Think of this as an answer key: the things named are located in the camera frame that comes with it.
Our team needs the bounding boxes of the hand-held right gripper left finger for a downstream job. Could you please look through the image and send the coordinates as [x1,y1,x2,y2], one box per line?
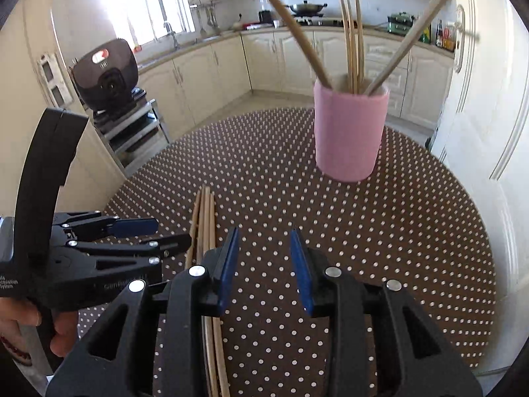
[45,227,241,397]

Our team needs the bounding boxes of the hanging utensil rack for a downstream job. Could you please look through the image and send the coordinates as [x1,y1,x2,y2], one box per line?
[190,0,222,36]

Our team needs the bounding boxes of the green electric cooker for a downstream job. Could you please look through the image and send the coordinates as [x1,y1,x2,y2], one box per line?
[387,12,416,34]

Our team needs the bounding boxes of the white door with handle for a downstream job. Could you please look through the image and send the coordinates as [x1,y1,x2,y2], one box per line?
[429,0,529,226]

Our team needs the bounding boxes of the pink cup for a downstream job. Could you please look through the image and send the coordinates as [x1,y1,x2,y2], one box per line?
[313,73,390,183]

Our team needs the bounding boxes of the kitchen window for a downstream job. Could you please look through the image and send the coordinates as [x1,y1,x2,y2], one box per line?
[94,0,196,47]

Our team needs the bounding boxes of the wooden chopstick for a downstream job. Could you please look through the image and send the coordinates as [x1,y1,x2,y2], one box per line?
[339,0,356,92]
[363,0,454,96]
[354,0,367,90]
[200,185,216,397]
[204,189,223,397]
[184,190,202,269]
[346,0,360,94]
[209,194,231,397]
[243,0,333,89]

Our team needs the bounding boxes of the row of sauce bottles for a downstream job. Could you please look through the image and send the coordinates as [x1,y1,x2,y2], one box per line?
[434,19,458,53]

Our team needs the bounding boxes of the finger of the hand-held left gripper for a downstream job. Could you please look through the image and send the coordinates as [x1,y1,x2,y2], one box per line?
[66,234,193,266]
[52,212,160,241]

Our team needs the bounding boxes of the silver door handle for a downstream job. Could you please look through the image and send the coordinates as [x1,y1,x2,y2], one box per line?
[452,4,482,73]

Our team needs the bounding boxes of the person's left hand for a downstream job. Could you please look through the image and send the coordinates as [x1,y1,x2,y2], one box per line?
[0,298,80,359]

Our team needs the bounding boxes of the black round appliance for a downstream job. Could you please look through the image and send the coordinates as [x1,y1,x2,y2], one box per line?
[71,38,142,113]

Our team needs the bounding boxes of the white door with latch plate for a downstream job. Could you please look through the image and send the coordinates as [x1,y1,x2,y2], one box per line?
[0,0,139,234]

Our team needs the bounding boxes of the metal shelf rack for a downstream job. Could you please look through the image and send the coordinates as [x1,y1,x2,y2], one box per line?
[93,98,171,167]

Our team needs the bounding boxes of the white base cabinets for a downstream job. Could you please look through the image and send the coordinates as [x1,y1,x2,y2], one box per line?
[136,27,455,127]

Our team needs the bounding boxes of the sink faucet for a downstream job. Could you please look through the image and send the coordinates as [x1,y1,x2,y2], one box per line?
[164,22,181,51]

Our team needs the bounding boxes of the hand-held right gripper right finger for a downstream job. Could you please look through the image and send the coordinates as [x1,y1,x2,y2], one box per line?
[289,227,484,397]

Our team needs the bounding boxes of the black wok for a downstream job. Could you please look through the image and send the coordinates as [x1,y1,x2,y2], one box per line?
[287,1,328,16]

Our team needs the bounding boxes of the brown polka dot tablecloth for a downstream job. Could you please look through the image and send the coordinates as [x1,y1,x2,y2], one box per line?
[76,108,497,397]

